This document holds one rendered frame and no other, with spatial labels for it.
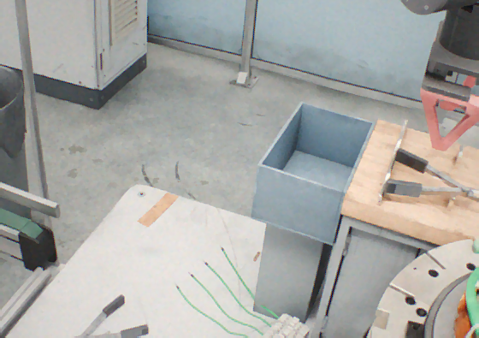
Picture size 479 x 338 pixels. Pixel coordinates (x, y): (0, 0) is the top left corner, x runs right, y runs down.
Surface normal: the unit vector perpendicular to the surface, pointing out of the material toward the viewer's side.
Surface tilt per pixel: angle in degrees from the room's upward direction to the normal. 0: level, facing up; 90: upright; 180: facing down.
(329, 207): 90
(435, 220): 0
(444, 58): 2
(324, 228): 90
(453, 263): 0
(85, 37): 90
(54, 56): 90
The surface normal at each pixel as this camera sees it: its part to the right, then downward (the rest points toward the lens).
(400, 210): 0.08, -0.81
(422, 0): -0.84, 0.29
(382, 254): -0.38, 0.52
